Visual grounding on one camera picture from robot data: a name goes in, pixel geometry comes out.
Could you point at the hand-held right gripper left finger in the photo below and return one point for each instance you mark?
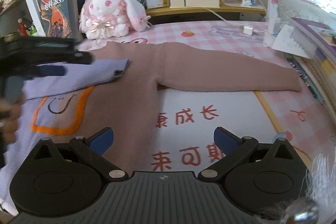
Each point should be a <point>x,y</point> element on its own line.
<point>101,141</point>

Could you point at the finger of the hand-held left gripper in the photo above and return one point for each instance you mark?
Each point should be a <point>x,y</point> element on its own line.
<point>50,70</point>
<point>78,58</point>

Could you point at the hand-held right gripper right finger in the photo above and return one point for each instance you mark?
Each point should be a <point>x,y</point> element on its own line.
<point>225,141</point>

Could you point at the lilac and brown sweater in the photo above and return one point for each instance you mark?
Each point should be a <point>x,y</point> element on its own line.
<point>126,98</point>

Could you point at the person's left hand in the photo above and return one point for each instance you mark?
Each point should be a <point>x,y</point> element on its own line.
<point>13,121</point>

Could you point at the round metal tin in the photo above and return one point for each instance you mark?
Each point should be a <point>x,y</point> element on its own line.
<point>10,35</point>

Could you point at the pink checked printed desk mat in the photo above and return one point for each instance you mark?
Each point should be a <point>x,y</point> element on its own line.
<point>183,134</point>

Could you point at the dark illustrated book box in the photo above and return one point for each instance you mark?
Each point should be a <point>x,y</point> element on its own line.
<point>56,14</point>

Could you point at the white and pink plush bunny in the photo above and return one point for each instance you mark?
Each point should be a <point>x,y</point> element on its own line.
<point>105,8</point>

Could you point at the grey fluffy charm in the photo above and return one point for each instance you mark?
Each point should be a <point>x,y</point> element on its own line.
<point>323,187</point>

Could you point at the white charger plug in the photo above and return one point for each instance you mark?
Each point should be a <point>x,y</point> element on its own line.
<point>248,29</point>

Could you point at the white drawing paper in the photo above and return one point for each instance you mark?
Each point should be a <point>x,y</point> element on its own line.
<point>291,41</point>

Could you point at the pile of assorted books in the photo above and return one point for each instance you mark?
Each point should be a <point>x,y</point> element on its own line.
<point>315,61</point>

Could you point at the small white bottle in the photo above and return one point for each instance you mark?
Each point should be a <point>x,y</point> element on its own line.
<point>273,27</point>

